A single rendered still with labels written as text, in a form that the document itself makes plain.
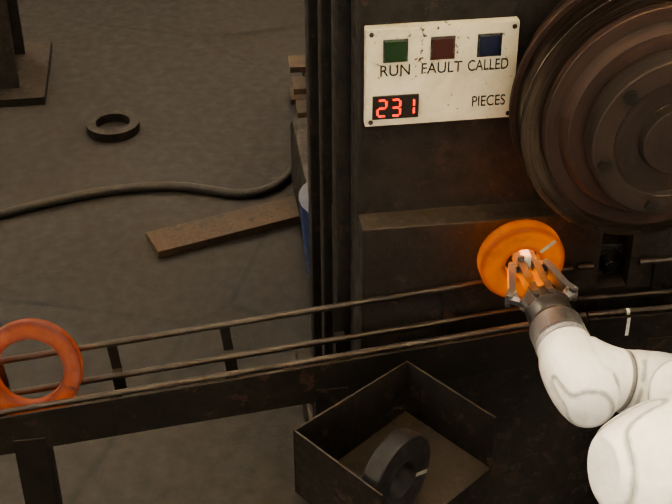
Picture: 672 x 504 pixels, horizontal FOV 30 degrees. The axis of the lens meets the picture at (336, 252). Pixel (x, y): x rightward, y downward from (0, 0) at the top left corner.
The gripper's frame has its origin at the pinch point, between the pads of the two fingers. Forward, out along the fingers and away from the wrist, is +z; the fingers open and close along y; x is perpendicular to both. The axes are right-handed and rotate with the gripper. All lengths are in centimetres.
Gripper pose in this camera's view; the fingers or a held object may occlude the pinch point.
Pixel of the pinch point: (521, 252)
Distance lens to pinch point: 224.9
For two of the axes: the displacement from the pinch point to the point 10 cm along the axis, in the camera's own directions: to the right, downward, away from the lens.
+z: -1.4, -5.9, 8.0
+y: 9.9, -0.8, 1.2
